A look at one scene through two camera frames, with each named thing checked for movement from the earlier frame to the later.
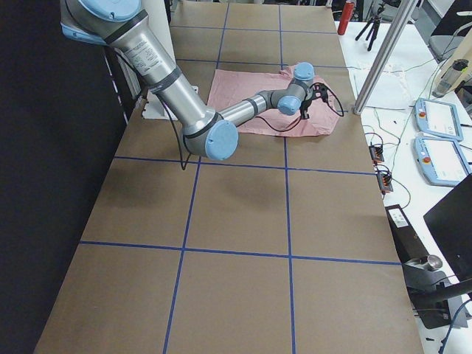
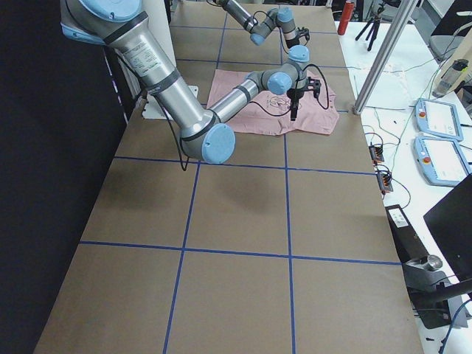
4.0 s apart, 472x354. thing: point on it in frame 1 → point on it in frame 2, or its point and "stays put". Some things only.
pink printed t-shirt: [229, 87] stays put
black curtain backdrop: [61, 119] stays put
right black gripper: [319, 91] → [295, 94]
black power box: [410, 248] stays put
